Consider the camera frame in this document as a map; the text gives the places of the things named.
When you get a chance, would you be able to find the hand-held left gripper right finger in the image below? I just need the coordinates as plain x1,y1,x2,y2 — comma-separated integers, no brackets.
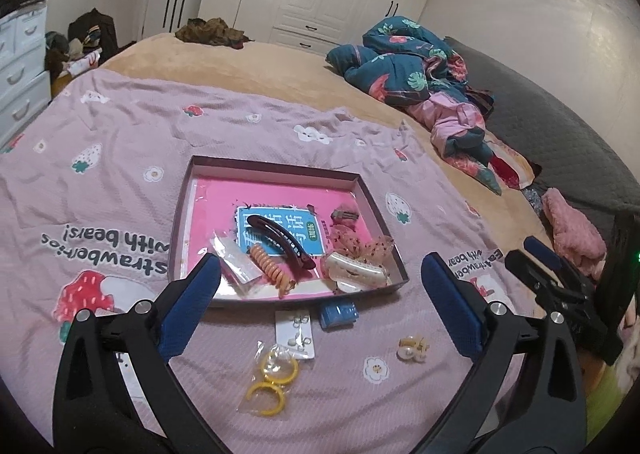
421,252,587,454

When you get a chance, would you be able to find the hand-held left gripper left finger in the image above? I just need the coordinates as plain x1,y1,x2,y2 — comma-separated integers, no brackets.
52,252,222,454

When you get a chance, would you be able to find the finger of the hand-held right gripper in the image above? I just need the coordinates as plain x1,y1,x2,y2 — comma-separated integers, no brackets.
524,236,598,296
505,250,601,331

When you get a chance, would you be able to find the clear plastic packet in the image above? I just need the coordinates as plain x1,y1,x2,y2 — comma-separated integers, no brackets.
210,230,263,296

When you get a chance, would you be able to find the pink shallow box tray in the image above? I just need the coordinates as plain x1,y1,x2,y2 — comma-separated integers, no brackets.
167,156,410,309

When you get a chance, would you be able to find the orange spiral hair tie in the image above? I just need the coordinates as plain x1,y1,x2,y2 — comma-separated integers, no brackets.
248,244,296,299

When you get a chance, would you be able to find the polka dot mesh scrunchie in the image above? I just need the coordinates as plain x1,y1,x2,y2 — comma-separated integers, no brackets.
332,226,396,267

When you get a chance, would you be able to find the cream hair claw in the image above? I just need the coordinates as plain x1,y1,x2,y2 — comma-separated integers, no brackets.
321,254,393,293

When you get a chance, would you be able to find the dark red hair clip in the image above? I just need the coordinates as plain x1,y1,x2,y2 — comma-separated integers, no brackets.
248,215,320,271

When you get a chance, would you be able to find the pink fluffy towel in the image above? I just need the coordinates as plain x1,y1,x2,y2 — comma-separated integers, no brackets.
541,188,607,280

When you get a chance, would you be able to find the pearl hair clip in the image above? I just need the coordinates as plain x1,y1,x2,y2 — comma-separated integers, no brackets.
397,335,431,363

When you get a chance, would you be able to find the red floral blanket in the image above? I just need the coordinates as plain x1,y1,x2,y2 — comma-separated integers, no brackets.
487,144,544,191

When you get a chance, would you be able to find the person's lime green clothing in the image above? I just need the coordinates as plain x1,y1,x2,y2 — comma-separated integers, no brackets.
585,366,640,435

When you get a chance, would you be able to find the white earring card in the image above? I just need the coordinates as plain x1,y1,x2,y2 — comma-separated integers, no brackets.
275,311,317,360

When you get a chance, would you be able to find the small blue box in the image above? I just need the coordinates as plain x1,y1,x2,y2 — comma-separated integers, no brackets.
318,302,359,332

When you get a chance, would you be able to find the grey padded headboard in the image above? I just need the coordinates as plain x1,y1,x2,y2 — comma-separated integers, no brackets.
445,36,640,247

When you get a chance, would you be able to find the pink strawberry printed blanket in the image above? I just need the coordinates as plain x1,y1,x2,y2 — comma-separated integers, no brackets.
0,69,551,446

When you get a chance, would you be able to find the teal floral quilt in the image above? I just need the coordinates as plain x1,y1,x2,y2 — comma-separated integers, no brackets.
326,16,503,197

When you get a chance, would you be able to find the tan bed sheet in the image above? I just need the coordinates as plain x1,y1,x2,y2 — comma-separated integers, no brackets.
100,31,556,240

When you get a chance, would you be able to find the brown crumpled cloth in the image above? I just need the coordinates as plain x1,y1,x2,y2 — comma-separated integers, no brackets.
175,18,256,49

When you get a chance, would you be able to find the dark clothes pile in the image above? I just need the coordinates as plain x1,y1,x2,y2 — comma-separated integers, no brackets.
45,31,103,81

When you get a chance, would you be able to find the white drawer chest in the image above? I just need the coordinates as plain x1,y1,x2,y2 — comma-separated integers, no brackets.
0,0,53,147

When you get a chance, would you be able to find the black jacket pile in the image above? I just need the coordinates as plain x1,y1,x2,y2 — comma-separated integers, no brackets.
67,9,119,56

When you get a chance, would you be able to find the yellow hair ties packet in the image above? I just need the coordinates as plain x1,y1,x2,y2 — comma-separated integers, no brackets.
239,340,301,419

